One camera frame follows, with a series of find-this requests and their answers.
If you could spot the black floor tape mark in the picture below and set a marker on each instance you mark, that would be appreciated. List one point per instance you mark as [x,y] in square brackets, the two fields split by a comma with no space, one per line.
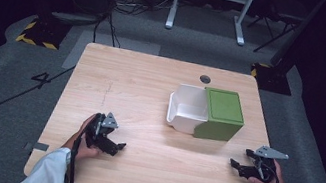
[41,79]

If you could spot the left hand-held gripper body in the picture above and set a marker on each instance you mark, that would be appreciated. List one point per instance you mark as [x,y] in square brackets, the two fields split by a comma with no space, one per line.
[97,130]

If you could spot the black tripod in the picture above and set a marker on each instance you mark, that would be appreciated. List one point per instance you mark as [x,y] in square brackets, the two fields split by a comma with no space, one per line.
[273,29]

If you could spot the person's left hand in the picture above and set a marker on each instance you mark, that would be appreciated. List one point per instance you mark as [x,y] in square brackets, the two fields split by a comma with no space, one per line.
[81,151]

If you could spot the white plastic drawer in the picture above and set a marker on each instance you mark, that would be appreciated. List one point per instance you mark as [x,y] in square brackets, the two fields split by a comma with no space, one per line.
[186,109]

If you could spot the green drawer cabinet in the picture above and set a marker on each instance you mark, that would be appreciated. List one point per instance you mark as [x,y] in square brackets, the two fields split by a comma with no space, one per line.
[223,110]

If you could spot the small grey tape strip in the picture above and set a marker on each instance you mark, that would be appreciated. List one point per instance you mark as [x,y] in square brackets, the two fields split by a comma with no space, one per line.
[41,147]

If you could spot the striped black stand base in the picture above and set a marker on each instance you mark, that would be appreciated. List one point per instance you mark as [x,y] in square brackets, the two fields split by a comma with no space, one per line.
[42,34]
[271,78]

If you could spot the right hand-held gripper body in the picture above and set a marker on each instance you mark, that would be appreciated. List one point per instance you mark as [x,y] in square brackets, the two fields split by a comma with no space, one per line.
[264,170]

